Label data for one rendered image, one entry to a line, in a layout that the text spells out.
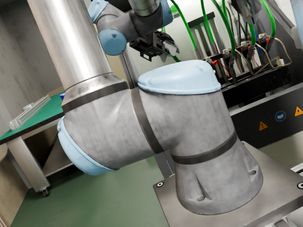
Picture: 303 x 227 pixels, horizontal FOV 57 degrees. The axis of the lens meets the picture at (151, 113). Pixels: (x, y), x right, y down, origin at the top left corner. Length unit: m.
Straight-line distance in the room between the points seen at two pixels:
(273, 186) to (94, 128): 0.29
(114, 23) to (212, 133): 0.49
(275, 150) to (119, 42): 0.70
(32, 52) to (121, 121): 7.64
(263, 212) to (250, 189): 0.04
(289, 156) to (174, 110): 0.82
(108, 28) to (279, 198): 0.59
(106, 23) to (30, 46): 7.23
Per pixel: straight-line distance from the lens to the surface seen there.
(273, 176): 0.52
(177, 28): 1.50
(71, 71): 0.45
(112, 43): 0.79
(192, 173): 0.46
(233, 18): 1.56
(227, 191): 0.46
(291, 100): 1.11
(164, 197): 0.56
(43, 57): 7.98
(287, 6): 1.36
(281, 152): 1.16
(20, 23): 8.11
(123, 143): 0.42
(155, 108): 0.41
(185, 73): 0.40
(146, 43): 0.96
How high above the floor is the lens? 1.33
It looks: 15 degrees down
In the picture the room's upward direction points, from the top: 24 degrees counter-clockwise
